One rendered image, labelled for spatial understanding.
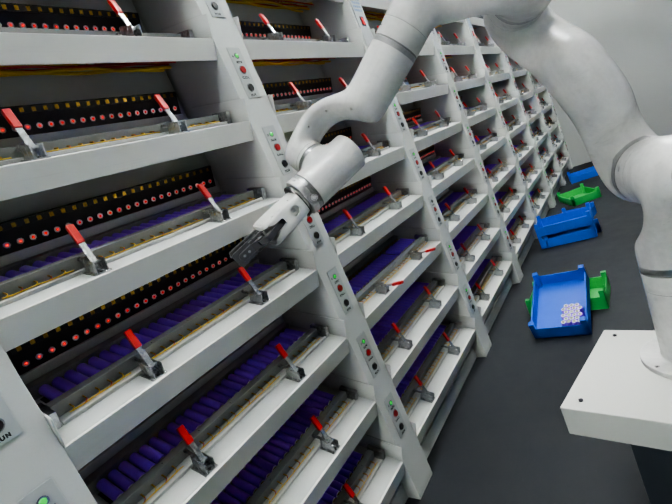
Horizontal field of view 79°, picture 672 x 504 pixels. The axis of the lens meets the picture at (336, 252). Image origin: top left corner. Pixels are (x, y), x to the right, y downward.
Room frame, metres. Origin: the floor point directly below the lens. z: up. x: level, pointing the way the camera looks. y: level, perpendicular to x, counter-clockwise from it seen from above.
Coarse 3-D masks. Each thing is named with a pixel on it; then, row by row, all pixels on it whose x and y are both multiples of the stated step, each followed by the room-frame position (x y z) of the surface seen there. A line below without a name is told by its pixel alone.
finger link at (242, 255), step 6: (258, 240) 0.77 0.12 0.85; (246, 246) 0.78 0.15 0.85; (252, 246) 0.78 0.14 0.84; (258, 246) 0.78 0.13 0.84; (240, 252) 0.78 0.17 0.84; (246, 252) 0.78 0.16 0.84; (252, 252) 0.78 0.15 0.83; (234, 258) 0.78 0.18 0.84; (240, 258) 0.77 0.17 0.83; (246, 258) 0.78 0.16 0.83; (252, 258) 0.79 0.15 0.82; (240, 264) 0.78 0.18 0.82; (246, 264) 0.78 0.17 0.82
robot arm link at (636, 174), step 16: (640, 144) 0.69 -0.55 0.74; (656, 144) 0.64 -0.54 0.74; (624, 160) 0.70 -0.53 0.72; (640, 160) 0.65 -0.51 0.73; (656, 160) 0.62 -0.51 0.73; (624, 176) 0.69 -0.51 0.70; (640, 176) 0.64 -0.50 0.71; (656, 176) 0.61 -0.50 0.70; (624, 192) 0.71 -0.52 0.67; (640, 192) 0.65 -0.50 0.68; (656, 192) 0.62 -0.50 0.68; (656, 208) 0.62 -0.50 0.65; (656, 224) 0.64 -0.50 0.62; (640, 240) 0.69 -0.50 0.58; (656, 240) 0.66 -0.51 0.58; (640, 256) 0.70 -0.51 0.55; (656, 256) 0.67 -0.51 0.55; (640, 272) 0.72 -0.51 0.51; (656, 272) 0.68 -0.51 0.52
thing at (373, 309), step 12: (396, 228) 1.64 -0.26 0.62; (408, 228) 1.61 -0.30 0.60; (420, 228) 1.58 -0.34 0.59; (384, 240) 1.58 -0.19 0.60; (432, 240) 1.56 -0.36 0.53; (384, 252) 1.53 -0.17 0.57; (432, 252) 1.47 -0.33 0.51; (348, 264) 1.37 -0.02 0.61; (408, 264) 1.38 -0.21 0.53; (420, 264) 1.38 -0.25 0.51; (396, 276) 1.30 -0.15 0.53; (408, 276) 1.30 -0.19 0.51; (396, 288) 1.23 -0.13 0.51; (372, 300) 1.17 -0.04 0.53; (384, 300) 1.17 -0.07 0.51; (396, 300) 1.23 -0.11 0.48; (372, 312) 1.11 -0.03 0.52; (384, 312) 1.17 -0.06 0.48; (372, 324) 1.11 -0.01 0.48
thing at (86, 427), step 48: (240, 240) 1.07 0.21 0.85; (144, 288) 0.86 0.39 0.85; (192, 288) 0.94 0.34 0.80; (240, 288) 0.91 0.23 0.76; (288, 288) 0.92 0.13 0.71; (48, 336) 0.71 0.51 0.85; (96, 336) 0.77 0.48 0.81; (144, 336) 0.78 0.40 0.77; (192, 336) 0.77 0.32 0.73; (240, 336) 0.80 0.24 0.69; (48, 384) 0.68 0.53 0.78; (96, 384) 0.65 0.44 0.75; (144, 384) 0.65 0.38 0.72; (96, 432) 0.57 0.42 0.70
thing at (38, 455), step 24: (0, 360) 0.53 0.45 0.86; (0, 384) 0.52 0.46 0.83; (24, 384) 0.54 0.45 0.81; (24, 408) 0.53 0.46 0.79; (24, 432) 0.52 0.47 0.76; (48, 432) 0.53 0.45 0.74; (0, 456) 0.49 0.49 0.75; (24, 456) 0.51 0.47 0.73; (48, 456) 0.52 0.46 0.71; (0, 480) 0.49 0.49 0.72; (24, 480) 0.50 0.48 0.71; (72, 480) 0.53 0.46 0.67
